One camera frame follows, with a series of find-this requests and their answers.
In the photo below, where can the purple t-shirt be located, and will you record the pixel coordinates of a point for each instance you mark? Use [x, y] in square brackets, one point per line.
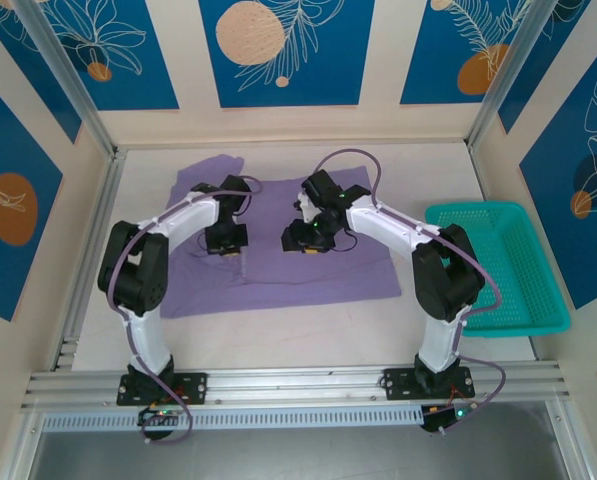
[278, 272]

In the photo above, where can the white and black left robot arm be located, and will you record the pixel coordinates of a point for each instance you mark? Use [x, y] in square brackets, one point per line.
[145, 340]

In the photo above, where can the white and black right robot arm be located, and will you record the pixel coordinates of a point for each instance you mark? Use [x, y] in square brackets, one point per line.
[440, 340]

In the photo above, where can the teal plastic basket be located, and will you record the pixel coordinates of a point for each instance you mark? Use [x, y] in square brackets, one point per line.
[518, 270]

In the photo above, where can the aluminium mounting rail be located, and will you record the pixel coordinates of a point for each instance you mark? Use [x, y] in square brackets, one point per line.
[298, 382]

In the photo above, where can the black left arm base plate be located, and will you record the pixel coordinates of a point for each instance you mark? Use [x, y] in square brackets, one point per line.
[193, 387]

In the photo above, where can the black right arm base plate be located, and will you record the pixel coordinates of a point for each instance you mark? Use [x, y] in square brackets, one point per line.
[398, 384]

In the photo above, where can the blue floral wall panel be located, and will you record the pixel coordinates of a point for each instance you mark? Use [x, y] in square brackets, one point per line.
[328, 60]
[428, 60]
[143, 75]
[553, 175]
[28, 260]
[33, 85]
[553, 65]

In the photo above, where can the aluminium frame post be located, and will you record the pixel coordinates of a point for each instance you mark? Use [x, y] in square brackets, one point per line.
[20, 460]
[73, 85]
[570, 450]
[503, 75]

